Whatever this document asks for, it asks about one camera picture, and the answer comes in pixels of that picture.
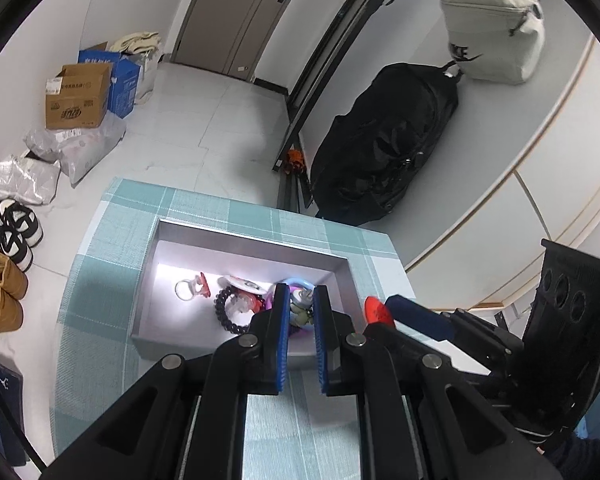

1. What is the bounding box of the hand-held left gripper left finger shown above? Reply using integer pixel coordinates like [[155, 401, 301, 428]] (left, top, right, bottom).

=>
[[40, 283, 289, 480]]

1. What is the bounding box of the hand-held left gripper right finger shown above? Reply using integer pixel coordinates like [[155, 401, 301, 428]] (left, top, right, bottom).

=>
[[313, 285, 563, 480]]

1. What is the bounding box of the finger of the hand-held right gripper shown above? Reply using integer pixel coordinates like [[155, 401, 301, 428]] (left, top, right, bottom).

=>
[[385, 295, 525, 362]]

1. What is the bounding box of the small cartoon figure toy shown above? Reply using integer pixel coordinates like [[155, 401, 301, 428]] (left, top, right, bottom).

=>
[[290, 291, 315, 327]]

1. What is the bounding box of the purple plastic ring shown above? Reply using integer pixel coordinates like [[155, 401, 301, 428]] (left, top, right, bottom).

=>
[[263, 285, 316, 342]]

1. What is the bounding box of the black bead bracelet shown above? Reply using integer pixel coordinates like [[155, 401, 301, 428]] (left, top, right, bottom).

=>
[[214, 285, 267, 336]]

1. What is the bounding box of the light blue plastic ring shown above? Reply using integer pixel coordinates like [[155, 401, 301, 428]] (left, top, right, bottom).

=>
[[280, 277, 315, 306]]

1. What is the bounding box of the white round badge red print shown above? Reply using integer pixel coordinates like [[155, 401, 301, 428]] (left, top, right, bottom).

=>
[[220, 276, 274, 295]]

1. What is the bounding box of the grey rectangular tray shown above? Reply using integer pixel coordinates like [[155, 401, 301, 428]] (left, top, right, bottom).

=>
[[131, 217, 357, 372]]

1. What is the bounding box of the clear toy ring red gem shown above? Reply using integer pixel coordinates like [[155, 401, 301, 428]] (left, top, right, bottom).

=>
[[175, 272, 211, 302]]

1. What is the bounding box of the clear crystal trinket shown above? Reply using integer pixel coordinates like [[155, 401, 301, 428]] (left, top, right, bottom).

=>
[[230, 294, 266, 317]]

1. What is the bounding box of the black backpack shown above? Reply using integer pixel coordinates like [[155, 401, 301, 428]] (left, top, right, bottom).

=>
[[311, 62, 466, 226]]

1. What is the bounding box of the orange and black tool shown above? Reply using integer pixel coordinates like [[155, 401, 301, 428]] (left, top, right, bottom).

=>
[[279, 149, 306, 175]]

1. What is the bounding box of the teal checkered tablecloth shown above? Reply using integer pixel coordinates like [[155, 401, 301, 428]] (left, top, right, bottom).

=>
[[54, 176, 411, 480]]

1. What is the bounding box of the large grey plastic parcel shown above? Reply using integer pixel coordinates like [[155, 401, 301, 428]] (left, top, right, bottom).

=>
[[24, 110, 127, 184]]

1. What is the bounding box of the dark blue box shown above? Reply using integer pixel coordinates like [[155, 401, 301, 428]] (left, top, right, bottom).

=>
[[0, 352, 25, 466]]

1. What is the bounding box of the white canvas bag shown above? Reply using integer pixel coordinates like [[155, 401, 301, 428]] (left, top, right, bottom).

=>
[[439, 0, 545, 86]]

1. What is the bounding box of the blue cardboard box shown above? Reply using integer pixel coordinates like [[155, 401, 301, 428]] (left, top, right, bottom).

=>
[[78, 42, 143, 120]]

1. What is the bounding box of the small grey plastic parcel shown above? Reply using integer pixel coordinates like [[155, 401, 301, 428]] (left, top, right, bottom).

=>
[[0, 155, 62, 206]]

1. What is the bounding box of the brown cardboard box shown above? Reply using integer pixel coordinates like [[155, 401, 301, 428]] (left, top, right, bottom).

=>
[[45, 64, 112, 130]]

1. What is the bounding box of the beige tote bag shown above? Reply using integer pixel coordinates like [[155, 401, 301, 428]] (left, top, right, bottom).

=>
[[111, 31, 162, 106]]

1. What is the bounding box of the grey door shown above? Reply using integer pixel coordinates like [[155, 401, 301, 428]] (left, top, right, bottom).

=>
[[172, 0, 316, 81]]

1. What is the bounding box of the black metal door frame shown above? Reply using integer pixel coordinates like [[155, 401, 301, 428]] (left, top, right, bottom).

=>
[[269, 0, 416, 221]]

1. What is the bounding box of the black cable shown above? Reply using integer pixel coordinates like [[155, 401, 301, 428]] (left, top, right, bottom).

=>
[[0, 365, 46, 474]]

